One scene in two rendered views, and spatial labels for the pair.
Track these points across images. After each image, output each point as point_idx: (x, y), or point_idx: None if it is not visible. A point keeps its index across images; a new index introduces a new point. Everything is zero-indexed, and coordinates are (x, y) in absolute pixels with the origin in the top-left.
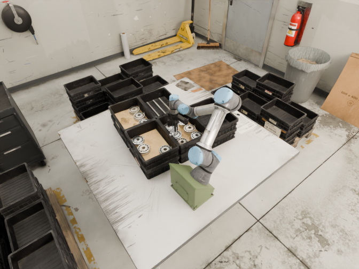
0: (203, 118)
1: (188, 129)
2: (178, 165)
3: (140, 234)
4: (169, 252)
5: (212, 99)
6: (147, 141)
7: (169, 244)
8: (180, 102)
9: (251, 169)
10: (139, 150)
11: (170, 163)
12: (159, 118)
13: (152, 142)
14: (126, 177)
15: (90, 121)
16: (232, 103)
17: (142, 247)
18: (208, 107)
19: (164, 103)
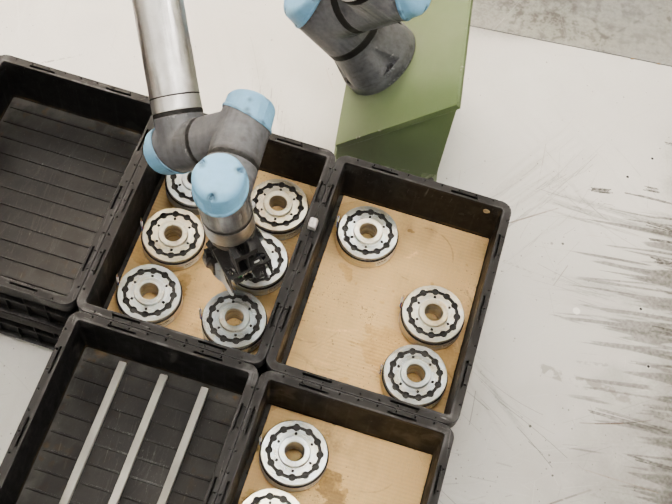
0: (44, 242)
1: (189, 231)
2: (415, 108)
3: (638, 148)
4: (603, 56)
5: None
6: (375, 349)
7: (588, 68)
8: (239, 125)
9: None
10: (457, 318)
11: (456, 101)
12: (249, 353)
13: (361, 329)
14: (542, 348)
15: None
16: None
17: (656, 119)
18: (176, 13)
19: (64, 498)
